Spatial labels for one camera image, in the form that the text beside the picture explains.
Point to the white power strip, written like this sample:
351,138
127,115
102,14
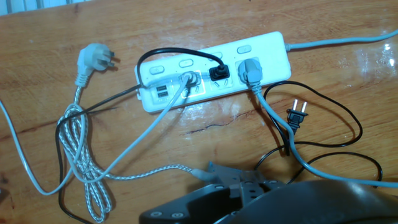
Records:
267,46

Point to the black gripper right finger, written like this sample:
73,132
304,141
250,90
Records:
311,203

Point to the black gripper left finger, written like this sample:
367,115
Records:
199,202

